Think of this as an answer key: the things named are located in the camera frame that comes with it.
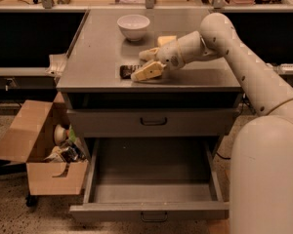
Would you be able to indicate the left cardboard box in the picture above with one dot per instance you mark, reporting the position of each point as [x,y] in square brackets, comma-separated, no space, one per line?
[30,139]

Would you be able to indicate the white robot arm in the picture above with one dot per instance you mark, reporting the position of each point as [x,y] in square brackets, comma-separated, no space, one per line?
[261,167]

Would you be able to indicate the white ceramic bowl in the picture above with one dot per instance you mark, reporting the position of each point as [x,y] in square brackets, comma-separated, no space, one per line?
[133,27]

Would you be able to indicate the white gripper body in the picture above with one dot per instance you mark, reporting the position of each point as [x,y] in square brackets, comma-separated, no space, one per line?
[170,55]

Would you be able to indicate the open grey bottom drawer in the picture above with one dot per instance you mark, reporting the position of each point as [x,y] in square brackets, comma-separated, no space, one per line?
[151,179]

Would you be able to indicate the yellow sponge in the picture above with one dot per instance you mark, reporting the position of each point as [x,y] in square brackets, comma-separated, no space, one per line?
[162,40]

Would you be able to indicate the white power strip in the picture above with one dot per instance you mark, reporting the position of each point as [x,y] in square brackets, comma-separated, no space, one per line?
[286,68]

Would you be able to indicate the dark rxbar chocolate wrapper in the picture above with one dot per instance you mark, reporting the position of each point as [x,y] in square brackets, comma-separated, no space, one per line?
[125,71]

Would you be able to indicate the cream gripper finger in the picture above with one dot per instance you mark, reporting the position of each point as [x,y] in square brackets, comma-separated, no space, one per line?
[149,70]
[150,54]

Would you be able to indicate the closed grey upper drawer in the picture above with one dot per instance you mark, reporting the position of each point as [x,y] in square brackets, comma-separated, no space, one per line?
[152,122]

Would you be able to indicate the grey drawer cabinet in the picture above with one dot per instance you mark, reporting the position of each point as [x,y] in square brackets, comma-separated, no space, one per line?
[91,78]

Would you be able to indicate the white round object in box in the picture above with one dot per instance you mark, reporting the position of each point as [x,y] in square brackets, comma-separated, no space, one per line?
[59,135]

